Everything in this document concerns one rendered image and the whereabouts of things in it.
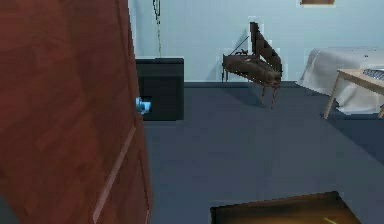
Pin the black cabinet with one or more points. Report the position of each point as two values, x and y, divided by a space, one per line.
163 88

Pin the dark brown grand piano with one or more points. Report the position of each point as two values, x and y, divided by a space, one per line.
256 66

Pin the green hanging plant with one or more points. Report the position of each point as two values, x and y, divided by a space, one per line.
157 23

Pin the red-brown wooden room door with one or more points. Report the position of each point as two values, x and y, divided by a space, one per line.
66 110

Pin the white covered bed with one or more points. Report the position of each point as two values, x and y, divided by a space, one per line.
343 71

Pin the light wooden table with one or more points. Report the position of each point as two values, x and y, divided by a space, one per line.
358 80

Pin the brown framed wall picture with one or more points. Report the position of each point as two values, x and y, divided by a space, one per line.
317 2

